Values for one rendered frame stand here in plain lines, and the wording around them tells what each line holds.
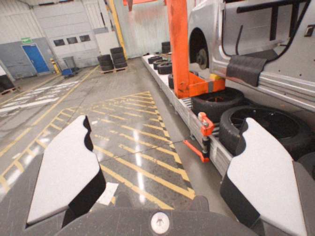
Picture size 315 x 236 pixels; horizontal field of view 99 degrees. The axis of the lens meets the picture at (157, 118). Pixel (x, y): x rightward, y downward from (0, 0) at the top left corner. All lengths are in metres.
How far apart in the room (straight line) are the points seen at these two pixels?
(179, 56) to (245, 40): 0.87
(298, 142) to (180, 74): 1.24
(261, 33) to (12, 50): 14.24
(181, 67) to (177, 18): 0.48
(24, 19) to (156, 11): 8.72
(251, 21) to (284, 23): 0.46
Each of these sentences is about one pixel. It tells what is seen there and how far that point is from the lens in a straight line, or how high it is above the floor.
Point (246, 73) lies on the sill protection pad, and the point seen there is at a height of 0.88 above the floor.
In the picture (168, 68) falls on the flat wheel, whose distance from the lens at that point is 4.20.
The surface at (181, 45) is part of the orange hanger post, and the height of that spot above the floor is 1.16.
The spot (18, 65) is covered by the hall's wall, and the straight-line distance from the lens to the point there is 14.71.
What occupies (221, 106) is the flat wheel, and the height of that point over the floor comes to 0.49.
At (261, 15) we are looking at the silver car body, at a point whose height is 1.31.
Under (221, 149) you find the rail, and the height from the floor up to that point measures 0.39.
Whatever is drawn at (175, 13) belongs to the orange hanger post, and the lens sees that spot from 1.72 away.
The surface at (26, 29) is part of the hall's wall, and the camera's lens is 13.93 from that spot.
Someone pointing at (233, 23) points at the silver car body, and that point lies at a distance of 2.10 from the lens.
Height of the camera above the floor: 1.30
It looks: 31 degrees down
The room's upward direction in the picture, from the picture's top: 10 degrees counter-clockwise
